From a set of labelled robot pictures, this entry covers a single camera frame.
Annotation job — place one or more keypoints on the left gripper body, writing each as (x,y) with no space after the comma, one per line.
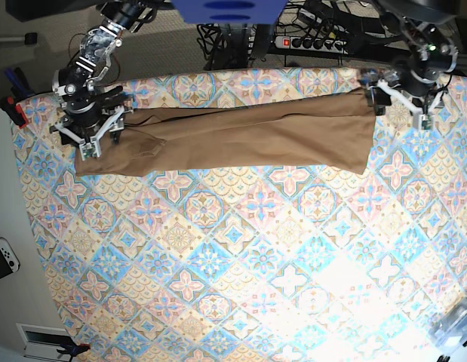
(420,96)

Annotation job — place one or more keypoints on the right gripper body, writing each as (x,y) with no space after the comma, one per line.
(85,127)

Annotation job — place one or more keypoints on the brown t-shirt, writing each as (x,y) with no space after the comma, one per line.
(334,130)

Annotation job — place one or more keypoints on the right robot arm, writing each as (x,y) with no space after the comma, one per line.
(81,82)

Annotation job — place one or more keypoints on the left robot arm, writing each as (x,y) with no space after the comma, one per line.
(416,23)

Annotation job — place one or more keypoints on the red and black clamp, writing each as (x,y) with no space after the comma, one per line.
(14,111)

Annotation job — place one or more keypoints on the white power strip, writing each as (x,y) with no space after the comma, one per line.
(328,45)

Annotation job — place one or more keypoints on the game console with white controller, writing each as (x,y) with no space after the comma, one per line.
(9,263)

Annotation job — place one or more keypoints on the patterned tablecloth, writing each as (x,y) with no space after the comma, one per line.
(273,263)

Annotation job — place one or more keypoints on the black clamp at bottom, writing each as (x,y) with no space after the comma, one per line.
(72,349)

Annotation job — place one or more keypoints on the white floor vent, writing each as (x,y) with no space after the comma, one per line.
(43,343)

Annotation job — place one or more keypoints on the clear plastic box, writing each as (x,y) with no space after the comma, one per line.
(450,332)

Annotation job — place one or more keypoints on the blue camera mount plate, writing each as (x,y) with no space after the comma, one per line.
(230,11)

